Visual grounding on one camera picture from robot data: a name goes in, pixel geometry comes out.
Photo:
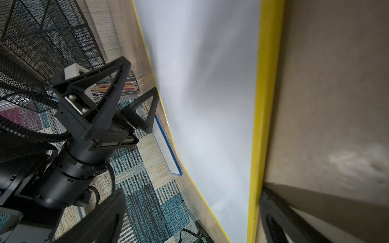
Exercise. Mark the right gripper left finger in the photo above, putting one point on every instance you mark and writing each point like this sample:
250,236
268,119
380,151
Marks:
102,225

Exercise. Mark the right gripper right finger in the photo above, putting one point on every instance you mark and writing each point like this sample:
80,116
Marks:
280,223

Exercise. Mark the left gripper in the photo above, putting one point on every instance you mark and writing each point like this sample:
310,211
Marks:
88,109

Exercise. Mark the blue whiteboard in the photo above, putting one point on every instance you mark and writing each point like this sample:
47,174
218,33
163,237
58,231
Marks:
166,149

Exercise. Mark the yellow whiteboard back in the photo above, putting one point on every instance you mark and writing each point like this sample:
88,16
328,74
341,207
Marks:
215,63

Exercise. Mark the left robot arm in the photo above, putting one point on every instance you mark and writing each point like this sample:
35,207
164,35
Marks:
42,174

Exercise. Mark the pencil cup holder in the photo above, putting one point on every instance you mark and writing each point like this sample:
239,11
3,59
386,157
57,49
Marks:
128,89

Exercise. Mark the black mesh shelf rack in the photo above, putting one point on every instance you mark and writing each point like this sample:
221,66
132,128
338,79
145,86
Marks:
39,39

